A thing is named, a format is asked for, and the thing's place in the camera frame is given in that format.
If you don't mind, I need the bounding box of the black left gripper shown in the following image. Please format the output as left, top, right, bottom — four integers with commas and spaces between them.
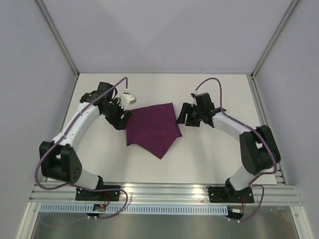
103, 98, 133, 130

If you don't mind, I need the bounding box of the purple cloth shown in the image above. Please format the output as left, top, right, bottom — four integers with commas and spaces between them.
126, 103, 182, 159

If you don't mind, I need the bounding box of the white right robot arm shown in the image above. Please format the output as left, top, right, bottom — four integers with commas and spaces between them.
176, 93, 281, 202

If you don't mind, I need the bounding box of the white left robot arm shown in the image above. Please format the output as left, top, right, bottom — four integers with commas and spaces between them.
34, 82, 137, 200

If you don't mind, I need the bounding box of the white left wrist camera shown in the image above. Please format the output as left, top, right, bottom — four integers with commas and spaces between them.
120, 93, 137, 110

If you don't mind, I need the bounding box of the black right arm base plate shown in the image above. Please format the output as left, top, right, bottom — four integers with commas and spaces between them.
206, 186, 255, 204

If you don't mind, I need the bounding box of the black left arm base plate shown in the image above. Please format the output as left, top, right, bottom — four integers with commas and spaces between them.
75, 185, 121, 202

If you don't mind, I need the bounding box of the slotted cable duct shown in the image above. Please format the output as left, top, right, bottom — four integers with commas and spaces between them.
39, 203, 228, 216

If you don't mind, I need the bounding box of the left aluminium frame post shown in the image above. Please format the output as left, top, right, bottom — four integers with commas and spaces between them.
34, 0, 80, 79

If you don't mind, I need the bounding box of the aluminium frame post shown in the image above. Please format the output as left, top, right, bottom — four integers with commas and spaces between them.
34, 0, 80, 79
250, 0, 302, 80

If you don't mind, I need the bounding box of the aluminium front rail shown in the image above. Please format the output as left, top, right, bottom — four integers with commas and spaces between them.
29, 183, 303, 206

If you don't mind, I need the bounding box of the right aluminium frame post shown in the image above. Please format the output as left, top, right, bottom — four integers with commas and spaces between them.
250, 0, 302, 80

